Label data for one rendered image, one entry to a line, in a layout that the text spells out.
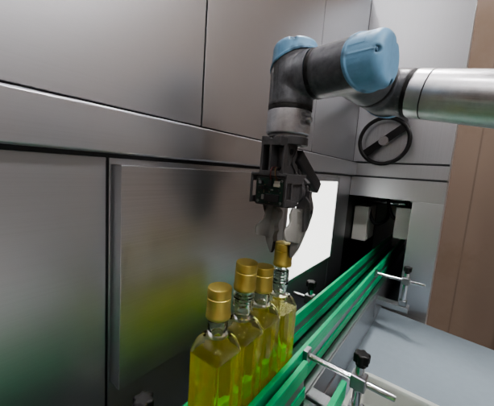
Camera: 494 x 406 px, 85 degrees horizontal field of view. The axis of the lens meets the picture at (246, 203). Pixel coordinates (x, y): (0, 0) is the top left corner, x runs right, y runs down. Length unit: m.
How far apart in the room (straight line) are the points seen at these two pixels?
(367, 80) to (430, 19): 1.09
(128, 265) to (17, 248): 0.13
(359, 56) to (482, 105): 0.18
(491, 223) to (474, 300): 0.65
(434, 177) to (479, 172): 1.51
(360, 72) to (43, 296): 0.49
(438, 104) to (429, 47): 0.96
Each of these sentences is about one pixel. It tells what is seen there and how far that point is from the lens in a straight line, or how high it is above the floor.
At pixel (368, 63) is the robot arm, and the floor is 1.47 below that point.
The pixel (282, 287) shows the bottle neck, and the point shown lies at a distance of 0.53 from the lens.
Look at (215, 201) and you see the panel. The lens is 0.52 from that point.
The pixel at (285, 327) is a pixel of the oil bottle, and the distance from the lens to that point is 0.55.
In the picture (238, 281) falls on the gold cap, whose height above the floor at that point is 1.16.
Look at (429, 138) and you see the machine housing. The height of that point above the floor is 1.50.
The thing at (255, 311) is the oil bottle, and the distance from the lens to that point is 0.49.
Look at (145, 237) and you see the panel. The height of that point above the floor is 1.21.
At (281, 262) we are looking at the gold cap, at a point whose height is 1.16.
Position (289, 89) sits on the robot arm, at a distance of 0.46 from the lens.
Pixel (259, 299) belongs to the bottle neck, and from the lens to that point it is 0.49.
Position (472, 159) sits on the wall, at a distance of 2.85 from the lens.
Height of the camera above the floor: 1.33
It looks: 7 degrees down
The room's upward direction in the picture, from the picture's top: 4 degrees clockwise
